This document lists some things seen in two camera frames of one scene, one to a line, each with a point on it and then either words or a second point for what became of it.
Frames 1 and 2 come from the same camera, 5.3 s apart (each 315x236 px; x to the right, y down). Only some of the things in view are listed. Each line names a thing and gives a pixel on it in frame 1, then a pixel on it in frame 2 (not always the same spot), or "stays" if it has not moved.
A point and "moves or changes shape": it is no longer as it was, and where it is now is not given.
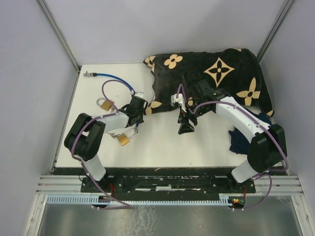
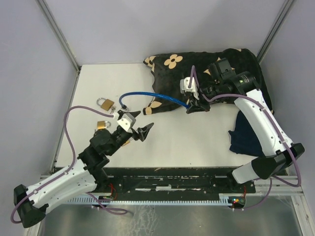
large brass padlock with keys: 134,135 moves or changes shape
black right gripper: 183,118 -> 199,107
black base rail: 171,180 stays
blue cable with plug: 94,74 -> 185,104
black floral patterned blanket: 235,72 stays
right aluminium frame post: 274,30 stays
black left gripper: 140,120 -> 143,132
